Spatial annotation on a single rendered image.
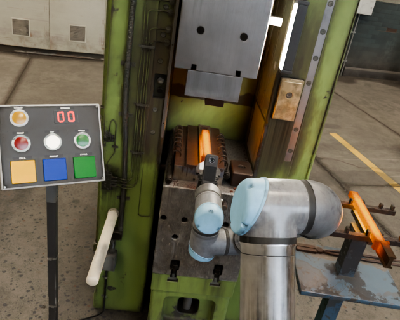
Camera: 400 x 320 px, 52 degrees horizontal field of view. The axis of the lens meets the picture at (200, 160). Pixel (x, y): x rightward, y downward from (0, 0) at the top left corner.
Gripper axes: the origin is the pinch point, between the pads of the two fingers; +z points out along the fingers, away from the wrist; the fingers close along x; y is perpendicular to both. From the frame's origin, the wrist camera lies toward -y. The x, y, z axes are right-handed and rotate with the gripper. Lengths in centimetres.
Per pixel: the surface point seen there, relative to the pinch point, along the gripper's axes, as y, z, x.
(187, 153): 4.0, 12.3, -7.5
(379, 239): 5, -31, 59
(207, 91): -26.7, 3.3, -4.1
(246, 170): 4.9, 6.2, 17.1
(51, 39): 83, 498, -214
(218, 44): -43.8, 3.5, -3.2
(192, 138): 4.2, 28.7, -5.8
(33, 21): 61, 493, -239
